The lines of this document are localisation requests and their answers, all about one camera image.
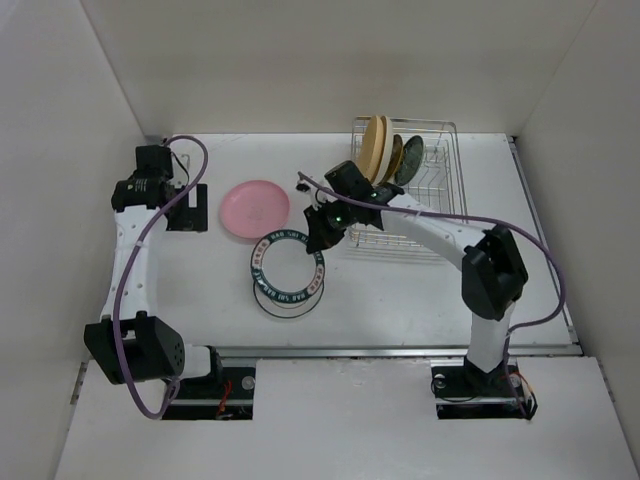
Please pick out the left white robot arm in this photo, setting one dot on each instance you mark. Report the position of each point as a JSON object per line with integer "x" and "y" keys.
{"x": 146, "y": 206}

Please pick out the blue rimmed grey plate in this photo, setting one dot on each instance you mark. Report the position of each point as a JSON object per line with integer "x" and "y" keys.
{"x": 288, "y": 282}

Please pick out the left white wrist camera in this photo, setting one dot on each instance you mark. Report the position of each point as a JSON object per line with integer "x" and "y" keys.
{"x": 181, "y": 164}

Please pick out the white plate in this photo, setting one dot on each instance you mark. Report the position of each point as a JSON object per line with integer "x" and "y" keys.
{"x": 387, "y": 150}

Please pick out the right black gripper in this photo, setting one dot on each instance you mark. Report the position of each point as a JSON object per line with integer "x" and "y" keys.
{"x": 320, "y": 235}

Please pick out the tan yellow plate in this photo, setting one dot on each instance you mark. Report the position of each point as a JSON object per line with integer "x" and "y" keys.
{"x": 370, "y": 154}

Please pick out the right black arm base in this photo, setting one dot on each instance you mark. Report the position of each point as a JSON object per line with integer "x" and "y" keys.
{"x": 462, "y": 394}

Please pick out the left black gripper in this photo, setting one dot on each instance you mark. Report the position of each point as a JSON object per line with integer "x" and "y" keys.
{"x": 192, "y": 218}

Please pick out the front aluminium rail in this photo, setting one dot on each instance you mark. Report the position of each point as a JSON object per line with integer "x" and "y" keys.
{"x": 309, "y": 352}

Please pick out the pink plastic plate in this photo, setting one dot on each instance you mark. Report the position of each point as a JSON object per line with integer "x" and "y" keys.
{"x": 253, "y": 209}

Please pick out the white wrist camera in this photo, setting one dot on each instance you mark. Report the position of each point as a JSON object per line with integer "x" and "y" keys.
{"x": 306, "y": 188}
{"x": 181, "y": 164}

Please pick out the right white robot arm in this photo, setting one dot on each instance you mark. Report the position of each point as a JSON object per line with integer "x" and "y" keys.
{"x": 492, "y": 271}

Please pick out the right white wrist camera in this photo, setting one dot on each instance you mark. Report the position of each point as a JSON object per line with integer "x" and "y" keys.
{"x": 306, "y": 188}

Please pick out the dark green plate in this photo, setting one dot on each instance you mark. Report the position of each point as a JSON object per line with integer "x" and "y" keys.
{"x": 413, "y": 151}

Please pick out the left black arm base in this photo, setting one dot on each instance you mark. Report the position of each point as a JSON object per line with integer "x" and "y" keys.
{"x": 228, "y": 397}

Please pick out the brown gold plate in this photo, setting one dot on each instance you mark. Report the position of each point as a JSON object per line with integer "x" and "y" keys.
{"x": 396, "y": 158}

